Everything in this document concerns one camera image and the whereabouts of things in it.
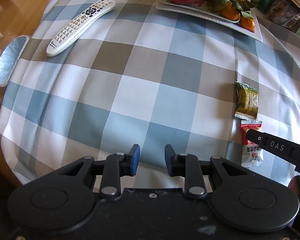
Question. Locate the blue round stool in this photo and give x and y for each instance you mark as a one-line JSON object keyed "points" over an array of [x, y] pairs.
{"points": [[7, 62]]}

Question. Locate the checkered tablecloth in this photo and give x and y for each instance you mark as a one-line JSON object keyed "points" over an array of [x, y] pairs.
{"points": [[140, 80]]}

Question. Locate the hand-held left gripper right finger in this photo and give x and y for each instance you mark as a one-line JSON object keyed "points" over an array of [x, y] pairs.
{"points": [[168, 158]]}

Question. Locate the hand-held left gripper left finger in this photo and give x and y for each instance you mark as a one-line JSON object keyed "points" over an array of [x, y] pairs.
{"points": [[135, 158]]}

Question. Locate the person's right hand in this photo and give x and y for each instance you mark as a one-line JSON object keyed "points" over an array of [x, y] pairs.
{"points": [[296, 185]]}

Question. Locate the white rectangular plate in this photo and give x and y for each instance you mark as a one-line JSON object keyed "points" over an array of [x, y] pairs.
{"points": [[190, 10]]}

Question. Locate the heap of leafy tangerines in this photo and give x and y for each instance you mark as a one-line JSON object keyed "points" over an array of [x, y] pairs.
{"points": [[230, 13]]}

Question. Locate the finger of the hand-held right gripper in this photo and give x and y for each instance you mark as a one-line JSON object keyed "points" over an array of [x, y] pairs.
{"points": [[275, 145]]}

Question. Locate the yellow green biscuit packet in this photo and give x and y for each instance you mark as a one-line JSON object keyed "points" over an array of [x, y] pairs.
{"points": [[247, 102]]}

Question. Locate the patterned square tin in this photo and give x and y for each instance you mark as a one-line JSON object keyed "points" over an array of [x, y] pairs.
{"points": [[285, 11]]}

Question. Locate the white remote control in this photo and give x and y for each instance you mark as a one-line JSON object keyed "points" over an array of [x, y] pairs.
{"points": [[80, 26]]}

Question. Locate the red transparent snack packet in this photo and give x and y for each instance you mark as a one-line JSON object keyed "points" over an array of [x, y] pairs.
{"points": [[252, 155]]}

